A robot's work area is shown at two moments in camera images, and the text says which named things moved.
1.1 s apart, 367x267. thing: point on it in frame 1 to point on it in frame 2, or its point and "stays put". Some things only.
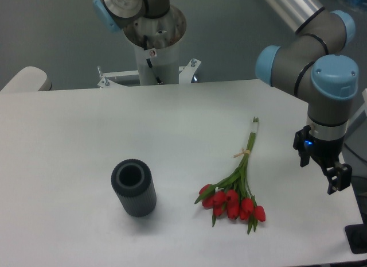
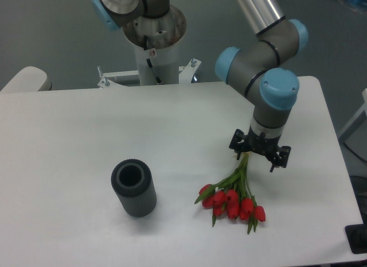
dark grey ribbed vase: (132, 180) stays put
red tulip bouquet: (231, 196) stays put
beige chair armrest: (29, 78) stays put
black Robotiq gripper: (326, 152) to (261, 144)
